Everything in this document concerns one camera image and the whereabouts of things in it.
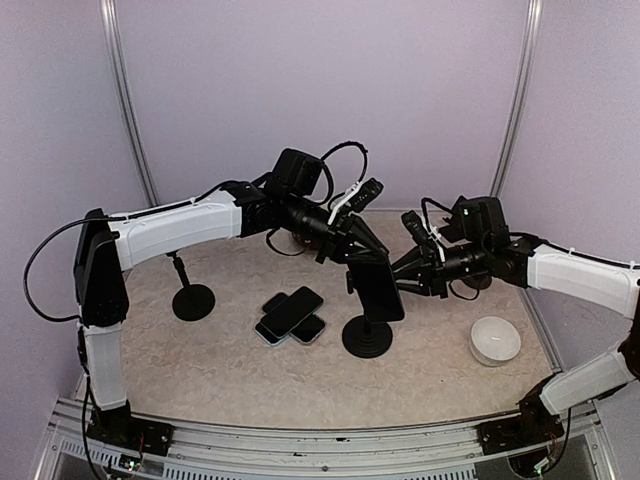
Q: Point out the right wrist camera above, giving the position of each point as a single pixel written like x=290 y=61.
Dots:
x=424 y=235

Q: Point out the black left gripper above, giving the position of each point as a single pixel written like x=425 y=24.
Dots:
x=340 y=240

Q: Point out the short black phone stand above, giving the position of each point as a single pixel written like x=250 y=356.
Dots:
x=192 y=302

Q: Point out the tall black clamp phone stand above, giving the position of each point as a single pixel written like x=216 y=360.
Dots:
x=365 y=339

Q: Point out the red round coaster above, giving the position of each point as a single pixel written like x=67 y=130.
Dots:
x=305 y=242

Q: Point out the black phone crossing stack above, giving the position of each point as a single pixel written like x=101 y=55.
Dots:
x=283 y=312

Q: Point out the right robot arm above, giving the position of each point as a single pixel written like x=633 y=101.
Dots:
x=587 y=306

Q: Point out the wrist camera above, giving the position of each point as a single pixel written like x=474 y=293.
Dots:
x=424 y=235
x=356 y=198

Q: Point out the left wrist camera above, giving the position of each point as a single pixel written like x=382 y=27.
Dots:
x=356 y=198

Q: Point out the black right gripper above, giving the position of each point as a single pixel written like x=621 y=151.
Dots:
x=424 y=263

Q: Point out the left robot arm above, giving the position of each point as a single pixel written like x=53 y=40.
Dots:
x=168 y=295

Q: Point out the white bowl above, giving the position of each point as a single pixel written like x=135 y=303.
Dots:
x=494 y=341

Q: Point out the light blue bottom phone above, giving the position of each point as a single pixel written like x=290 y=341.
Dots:
x=267 y=336

